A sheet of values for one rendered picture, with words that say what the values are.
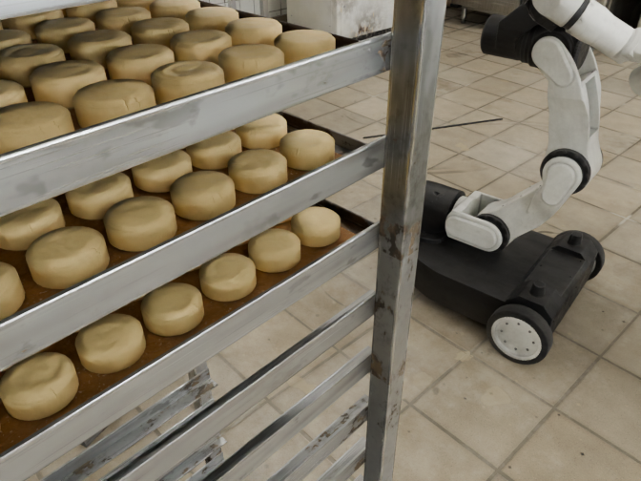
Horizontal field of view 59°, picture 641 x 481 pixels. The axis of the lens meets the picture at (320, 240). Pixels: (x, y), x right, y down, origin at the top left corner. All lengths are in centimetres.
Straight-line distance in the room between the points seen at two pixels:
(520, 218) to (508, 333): 37
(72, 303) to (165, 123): 12
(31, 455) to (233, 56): 30
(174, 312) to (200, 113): 18
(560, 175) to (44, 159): 160
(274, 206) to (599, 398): 163
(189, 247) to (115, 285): 6
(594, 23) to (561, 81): 46
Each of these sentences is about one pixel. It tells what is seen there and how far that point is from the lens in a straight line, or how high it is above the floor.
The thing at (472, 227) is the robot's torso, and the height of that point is 31.
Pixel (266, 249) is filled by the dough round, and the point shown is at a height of 106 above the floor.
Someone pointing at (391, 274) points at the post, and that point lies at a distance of 58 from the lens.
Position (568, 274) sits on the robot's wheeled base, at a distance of 208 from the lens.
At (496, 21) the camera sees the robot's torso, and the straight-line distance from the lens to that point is 182.
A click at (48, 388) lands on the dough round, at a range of 45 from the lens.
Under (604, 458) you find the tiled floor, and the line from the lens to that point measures 182.
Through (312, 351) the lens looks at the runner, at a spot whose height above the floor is 96.
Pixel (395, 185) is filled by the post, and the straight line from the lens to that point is 53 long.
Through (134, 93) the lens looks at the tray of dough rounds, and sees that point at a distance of 39.
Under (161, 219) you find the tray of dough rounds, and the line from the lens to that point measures 42.
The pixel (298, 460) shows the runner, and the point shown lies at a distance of 73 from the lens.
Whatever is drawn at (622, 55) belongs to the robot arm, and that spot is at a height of 103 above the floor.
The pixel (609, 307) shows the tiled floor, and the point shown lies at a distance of 231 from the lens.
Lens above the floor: 137
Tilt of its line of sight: 35 degrees down
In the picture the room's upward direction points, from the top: straight up
